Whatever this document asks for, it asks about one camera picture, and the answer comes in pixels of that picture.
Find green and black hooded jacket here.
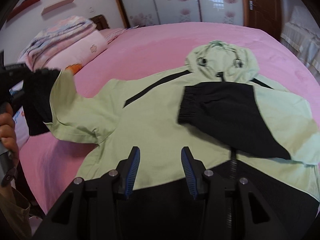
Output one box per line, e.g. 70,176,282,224
24,39,320,240

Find person's left hand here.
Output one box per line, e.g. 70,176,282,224
0,103,19,166

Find pink cartoon pillow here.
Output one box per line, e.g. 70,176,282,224
44,30,107,70

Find folded floral quilt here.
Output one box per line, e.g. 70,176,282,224
18,16,97,71

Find white embroidered small pillow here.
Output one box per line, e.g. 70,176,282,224
13,107,30,150

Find pink plush bed blanket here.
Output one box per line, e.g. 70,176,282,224
20,22,319,212

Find pink striped flat pillow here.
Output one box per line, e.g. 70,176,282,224
99,28,127,44

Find dark wooden headboard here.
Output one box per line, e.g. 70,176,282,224
90,15,110,31

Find floral sliding wardrobe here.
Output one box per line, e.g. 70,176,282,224
118,0,245,27

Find lace covered furniture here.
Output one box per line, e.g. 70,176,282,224
280,6,319,76

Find brown wooden door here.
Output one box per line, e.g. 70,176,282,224
243,0,282,41

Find pink wall shelf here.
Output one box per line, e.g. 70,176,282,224
41,0,75,15

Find red wall shelf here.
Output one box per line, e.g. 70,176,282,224
7,0,40,22

